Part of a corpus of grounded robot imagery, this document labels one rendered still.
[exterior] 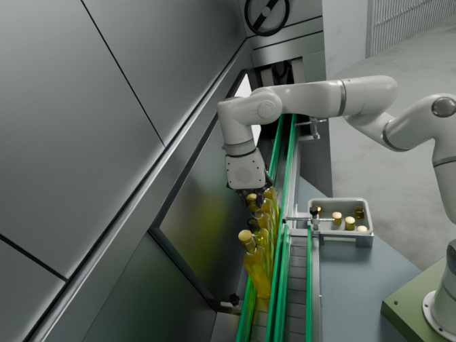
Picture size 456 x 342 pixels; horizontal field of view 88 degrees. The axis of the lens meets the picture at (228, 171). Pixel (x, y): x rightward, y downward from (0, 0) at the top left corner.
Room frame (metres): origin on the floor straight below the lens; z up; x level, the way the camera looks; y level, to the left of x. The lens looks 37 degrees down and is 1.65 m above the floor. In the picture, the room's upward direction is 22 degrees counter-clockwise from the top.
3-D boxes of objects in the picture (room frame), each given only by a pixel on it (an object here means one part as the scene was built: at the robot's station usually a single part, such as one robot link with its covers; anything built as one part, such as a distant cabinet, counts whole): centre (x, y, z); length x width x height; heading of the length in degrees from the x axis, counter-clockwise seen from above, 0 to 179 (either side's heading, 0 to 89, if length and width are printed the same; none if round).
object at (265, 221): (0.48, -0.03, 0.99); 0.06 x 0.06 x 0.21; 62
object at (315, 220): (0.51, -0.19, 0.95); 0.17 x 0.03 x 0.12; 61
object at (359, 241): (0.57, -0.31, 0.79); 0.27 x 0.17 x 0.08; 61
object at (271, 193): (0.58, -0.09, 0.99); 0.06 x 0.06 x 0.21; 61
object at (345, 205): (0.56, -0.33, 0.80); 0.22 x 0.17 x 0.09; 61
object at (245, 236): (0.38, 0.02, 1.14); 0.04 x 0.04 x 0.04
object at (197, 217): (0.75, -0.03, 1.15); 0.90 x 0.03 x 0.34; 151
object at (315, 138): (1.07, -0.50, 0.90); 0.17 x 0.05 x 0.23; 61
